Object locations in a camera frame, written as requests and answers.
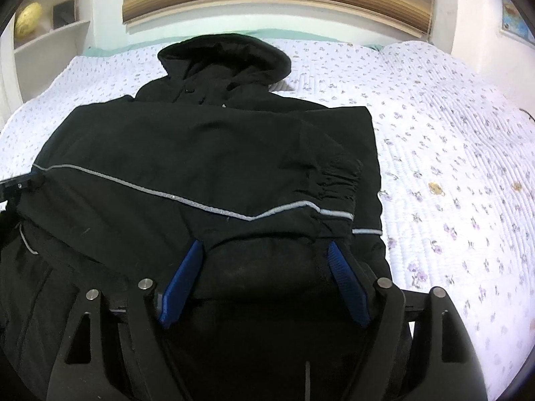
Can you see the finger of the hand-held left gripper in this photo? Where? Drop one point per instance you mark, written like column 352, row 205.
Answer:
column 21, row 186

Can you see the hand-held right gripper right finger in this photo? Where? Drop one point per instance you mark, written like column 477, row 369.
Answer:
column 349, row 284

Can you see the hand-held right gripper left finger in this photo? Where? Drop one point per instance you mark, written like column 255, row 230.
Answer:
column 179, row 284

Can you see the black hooded jacket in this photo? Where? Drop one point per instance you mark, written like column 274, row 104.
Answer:
column 188, row 154

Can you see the white bookshelf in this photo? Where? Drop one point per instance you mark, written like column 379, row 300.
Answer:
column 56, row 37

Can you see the yellow globe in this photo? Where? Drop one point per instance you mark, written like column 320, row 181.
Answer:
column 28, row 20

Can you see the white floral bedspread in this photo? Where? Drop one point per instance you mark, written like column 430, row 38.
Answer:
column 439, row 133

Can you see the black box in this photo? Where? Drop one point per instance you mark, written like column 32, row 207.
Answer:
column 63, row 14

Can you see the wall map poster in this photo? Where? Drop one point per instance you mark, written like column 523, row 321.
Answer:
column 515, row 19

